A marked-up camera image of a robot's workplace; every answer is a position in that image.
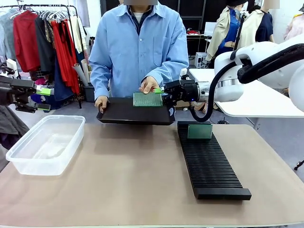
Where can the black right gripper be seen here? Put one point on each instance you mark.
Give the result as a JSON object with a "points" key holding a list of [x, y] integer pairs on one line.
{"points": [[183, 92]]}

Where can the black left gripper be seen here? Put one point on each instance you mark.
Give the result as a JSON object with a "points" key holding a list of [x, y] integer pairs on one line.
{"points": [[16, 91]]}

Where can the green PCB board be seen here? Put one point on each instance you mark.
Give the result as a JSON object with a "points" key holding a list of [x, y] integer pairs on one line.
{"points": [[147, 99], [199, 131]]}

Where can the black plastic tray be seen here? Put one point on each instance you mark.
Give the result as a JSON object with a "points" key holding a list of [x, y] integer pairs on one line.
{"points": [[123, 112]]}

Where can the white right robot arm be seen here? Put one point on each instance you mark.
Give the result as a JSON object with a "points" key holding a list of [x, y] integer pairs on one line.
{"points": [[261, 52]]}

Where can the person's right forearm blue sleeve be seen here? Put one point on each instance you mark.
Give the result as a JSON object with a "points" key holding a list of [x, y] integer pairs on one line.
{"points": [[101, 78]]}

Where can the person's left forearm blue sleeve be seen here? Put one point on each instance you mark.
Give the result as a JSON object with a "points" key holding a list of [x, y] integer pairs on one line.
{"points": [[171, 71]]}

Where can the person's left hand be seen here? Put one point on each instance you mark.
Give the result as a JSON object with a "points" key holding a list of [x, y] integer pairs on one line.
{"points": [[150, 84]]}

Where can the person's right hand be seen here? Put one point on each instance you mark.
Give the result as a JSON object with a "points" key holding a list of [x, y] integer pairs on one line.
{"points": [[101, 102]]}

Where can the cardboard box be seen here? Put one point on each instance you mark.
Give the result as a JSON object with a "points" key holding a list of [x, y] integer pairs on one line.
{"points": [[181, 104]]}

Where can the blue denim hanging garment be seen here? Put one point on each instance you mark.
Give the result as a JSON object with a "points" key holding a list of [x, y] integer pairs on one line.
{"points": [[61, 83]]}

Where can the grey jacket on chair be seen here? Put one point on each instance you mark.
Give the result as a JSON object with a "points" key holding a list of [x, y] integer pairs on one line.
{"points": [[12, 126]]}

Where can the dark grey storage bin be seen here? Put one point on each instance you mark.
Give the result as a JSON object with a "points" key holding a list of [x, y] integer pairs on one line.
{"points": [[89, 93]]}

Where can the beige paper rolls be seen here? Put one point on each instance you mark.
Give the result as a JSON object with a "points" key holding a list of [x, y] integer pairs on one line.
{"points": [[82, 71]]}

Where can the red hanging dress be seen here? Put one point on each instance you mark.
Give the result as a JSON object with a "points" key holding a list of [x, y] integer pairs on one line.
{"points": [[64, 57]]}

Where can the clear plastic storage box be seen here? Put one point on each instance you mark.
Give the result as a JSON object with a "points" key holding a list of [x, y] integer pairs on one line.
{"points": [[45, 147]]}

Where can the black hanging jacket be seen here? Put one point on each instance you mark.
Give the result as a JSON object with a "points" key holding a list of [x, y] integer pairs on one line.
{"points": [[45, 47]]}

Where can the white plastic crate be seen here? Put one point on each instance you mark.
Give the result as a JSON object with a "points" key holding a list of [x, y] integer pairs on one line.
{"points": [[200, 59]]}

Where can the person torso blue shirt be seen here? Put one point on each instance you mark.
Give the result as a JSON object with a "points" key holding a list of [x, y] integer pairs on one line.
{"points": [[137, 47]]}

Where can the red hanging shirt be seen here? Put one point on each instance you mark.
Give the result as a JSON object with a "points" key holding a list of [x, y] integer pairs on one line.
{"points": [[25, 40]]}

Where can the cream hanging garment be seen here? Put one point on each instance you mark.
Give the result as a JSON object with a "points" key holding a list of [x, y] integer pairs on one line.
{"points": [[77, 35]]}

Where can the black slotted PCB rack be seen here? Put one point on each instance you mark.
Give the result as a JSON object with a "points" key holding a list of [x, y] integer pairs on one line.
{"points": [[209, 161]]}

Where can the grey hanging garment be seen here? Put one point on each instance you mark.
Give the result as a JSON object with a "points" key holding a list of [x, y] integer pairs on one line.
{"points": [[7, 33]]}

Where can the white work table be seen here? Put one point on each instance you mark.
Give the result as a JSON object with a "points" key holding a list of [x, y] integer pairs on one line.
{"points": [[256, 104]]}

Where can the mannequin beige jacket blue shirt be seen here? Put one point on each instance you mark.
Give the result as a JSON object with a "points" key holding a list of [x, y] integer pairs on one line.
{"points": [[224, 31]]}

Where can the black metal clothes rack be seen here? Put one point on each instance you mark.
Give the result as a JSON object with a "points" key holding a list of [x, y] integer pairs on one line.
{"points": [[71, 9]]}

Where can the black tripod pole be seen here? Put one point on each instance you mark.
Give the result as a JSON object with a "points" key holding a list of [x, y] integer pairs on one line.
{"points": [[238, 33]]}

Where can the mannequin cream and navy top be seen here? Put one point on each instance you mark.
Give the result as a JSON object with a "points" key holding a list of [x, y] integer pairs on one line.
{"points": [[259, 26]]}

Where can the black tripod foot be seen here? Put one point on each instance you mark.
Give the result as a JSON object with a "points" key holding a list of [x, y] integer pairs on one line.
{"points": [[299, 165]]}

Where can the mannequin pink garment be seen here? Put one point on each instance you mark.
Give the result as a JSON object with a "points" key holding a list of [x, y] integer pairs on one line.
{"points": [[294, 26]]}

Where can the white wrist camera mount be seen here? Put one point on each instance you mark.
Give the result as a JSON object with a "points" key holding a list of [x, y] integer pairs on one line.
{"points": [[184, 74]]}

